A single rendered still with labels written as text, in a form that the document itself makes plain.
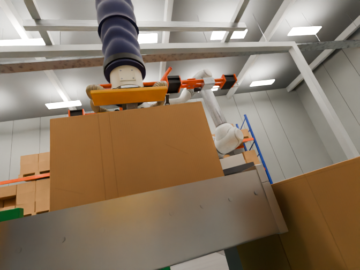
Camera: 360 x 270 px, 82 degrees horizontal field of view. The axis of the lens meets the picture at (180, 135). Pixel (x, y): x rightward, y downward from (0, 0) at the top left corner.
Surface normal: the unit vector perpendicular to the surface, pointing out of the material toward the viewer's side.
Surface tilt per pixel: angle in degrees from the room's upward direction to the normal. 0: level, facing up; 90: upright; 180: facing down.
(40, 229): 90
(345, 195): 90
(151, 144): 90
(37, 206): 90
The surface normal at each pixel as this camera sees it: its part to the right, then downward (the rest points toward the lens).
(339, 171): -0.96, 0.13
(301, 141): 0.15, -0.40
